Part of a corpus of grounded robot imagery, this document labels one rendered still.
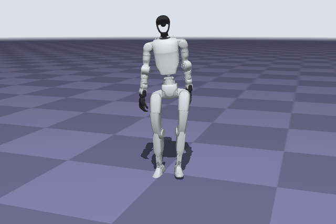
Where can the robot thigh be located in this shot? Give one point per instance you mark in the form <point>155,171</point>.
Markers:
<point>183,110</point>
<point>155,113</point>

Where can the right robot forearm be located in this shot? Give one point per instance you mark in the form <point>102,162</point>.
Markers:
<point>143,82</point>

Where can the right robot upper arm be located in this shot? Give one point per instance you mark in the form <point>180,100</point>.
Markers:
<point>146,57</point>

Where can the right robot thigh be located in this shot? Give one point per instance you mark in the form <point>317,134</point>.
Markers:
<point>155,113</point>

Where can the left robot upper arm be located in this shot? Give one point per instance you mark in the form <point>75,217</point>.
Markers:
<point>182,43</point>

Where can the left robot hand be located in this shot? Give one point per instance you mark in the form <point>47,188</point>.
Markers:
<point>189,90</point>

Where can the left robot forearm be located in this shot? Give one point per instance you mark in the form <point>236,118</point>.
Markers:
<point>188,77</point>

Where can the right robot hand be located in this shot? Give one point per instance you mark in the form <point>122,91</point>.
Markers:
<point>142,101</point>

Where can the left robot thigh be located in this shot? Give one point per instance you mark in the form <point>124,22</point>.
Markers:
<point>183,110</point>

